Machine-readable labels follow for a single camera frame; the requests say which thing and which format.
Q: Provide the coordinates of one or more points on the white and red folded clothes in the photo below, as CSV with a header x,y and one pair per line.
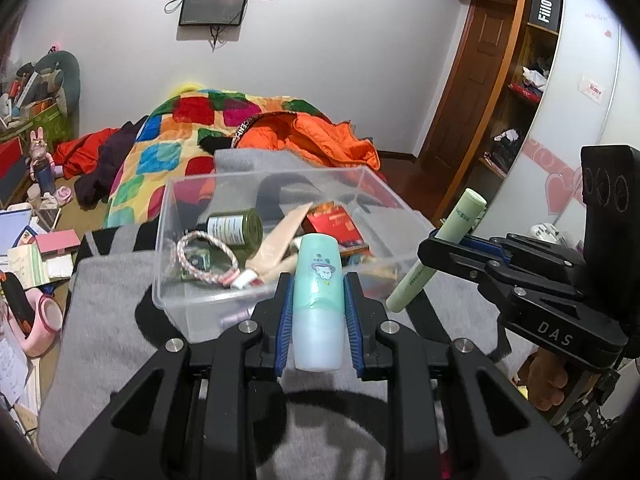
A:
x,y
532,80

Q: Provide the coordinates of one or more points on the light green tube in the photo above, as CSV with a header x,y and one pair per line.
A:
x,y
465,210

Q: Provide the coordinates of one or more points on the green glass bottle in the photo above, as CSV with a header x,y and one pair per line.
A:
x,y
235,227

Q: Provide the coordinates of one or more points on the cream paper book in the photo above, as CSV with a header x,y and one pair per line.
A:
x,y
35,267

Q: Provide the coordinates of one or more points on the person's right forearm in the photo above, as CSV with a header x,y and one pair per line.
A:
x,y
595,430

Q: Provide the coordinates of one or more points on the green square compact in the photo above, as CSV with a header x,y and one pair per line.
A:
x,y
200,261

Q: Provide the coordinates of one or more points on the red jacket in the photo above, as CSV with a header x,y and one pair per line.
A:
x,y
80,147

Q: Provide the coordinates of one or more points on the brown wooden door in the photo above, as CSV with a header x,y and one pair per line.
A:
x,y
475,85

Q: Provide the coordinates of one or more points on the white handwritten paper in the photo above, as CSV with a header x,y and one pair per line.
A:
x,y
12,365

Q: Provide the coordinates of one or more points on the light blue book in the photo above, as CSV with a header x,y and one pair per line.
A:
x,y
15,230

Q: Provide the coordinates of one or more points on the person's right hand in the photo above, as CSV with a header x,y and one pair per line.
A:
x,y
546,385

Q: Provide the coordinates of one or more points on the grey plush pillow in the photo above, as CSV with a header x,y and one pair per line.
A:
x,y
70,75

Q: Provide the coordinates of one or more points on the mint plastic bottle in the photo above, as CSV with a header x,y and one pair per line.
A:
x,y
320,310

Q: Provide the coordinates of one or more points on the black patterned pouch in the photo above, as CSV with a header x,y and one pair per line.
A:
x,y
17,300

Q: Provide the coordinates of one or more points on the beige squeeze tube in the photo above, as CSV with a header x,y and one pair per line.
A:
x,y
280,235

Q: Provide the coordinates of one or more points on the long red box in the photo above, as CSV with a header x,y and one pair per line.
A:
x,y
10,156

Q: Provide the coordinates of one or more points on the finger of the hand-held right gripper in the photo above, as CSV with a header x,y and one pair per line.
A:
x,y
460,257
545,252

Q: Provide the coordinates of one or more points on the grey blanket black print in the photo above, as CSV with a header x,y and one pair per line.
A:
x,y
100,335

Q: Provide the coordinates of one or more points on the pink bunny toy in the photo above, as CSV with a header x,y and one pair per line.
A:
x,y
41,160

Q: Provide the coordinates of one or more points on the clear plastic storage box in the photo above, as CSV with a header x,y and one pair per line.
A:
x,y
210,195

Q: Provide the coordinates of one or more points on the small pink plush item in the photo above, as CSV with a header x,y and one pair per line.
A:
x,y
64,193

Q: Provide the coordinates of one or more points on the dark folded clothes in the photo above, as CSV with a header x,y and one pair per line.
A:
x,y
505,150

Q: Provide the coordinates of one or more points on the dark blue flat box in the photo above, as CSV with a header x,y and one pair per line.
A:
x,y
12,185

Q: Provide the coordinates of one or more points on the colourful patchwork quilt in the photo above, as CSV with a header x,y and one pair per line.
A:
x,y
160,155

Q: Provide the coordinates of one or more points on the dark purple garment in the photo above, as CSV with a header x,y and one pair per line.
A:
x,y
107,160

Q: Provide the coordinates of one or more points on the pink round plastic holder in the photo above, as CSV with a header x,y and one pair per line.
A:
x,y
30,340

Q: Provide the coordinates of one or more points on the white plastic basket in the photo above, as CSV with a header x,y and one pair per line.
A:
x,y
547,232

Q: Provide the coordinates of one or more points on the black box white print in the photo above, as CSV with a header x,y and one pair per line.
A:
x,y
545,7

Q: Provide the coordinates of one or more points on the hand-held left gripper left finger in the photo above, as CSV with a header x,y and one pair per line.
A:
x,y
284,325

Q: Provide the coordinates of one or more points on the wooden wardrobe shelves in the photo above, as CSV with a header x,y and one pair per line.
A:
x,y
520,120

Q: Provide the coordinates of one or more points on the orange padded jacket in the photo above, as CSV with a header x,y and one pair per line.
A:
x,y
325,140

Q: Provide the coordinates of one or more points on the dark smartphone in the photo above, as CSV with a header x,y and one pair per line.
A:
x,y
46,219

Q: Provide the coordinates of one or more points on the heap of assorted toiletries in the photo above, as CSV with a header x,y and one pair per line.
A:
x,y
25,95

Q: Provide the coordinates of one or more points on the small black monitor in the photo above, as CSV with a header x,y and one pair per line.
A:
x,y
212,5

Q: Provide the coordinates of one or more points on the white sliding door pink hearts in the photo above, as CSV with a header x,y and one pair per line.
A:
x,y
575,125

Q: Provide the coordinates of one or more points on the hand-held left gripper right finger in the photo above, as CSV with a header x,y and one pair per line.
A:
x,y
354,325

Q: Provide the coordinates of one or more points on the green cardboard box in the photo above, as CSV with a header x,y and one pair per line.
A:
x,y
45,125

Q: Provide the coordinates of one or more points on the small pink box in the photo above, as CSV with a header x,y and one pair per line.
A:
x,y
57,242

